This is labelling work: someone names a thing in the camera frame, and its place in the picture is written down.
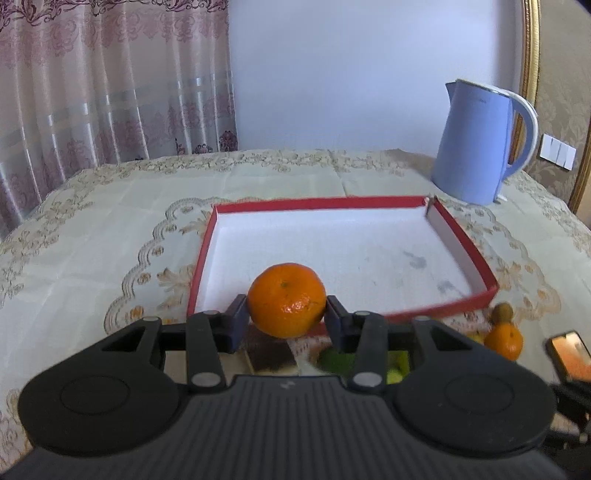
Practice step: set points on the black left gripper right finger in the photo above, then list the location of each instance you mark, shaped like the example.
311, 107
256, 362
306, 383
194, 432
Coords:
365, 335

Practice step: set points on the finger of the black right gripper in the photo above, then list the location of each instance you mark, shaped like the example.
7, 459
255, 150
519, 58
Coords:
570, 357

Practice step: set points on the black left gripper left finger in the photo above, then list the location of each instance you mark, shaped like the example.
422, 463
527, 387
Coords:
209, 333

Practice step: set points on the green lime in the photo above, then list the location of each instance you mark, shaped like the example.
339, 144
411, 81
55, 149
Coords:
398, 366
335, 362

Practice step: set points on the dark sugarcane piece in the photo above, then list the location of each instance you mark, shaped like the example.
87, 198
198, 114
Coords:
268, 355

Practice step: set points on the orange tangerine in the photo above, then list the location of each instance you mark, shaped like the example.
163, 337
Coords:
286, 300
506, 340

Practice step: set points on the brown longan fruit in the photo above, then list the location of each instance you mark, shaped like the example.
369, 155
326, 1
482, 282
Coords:
502, 313

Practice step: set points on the red shallow box tray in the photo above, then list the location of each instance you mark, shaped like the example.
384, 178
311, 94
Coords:
400, 256

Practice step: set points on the cream embroidered tablecloth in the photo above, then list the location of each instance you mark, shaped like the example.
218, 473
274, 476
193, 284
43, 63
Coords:
120, 241

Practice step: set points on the blue electric kettle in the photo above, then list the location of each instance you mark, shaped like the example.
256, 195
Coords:
473, 156

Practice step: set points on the pink patterned curtain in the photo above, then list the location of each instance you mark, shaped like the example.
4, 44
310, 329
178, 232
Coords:
87, 83

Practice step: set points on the white wall switch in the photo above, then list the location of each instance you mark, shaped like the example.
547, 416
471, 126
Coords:
557, 152

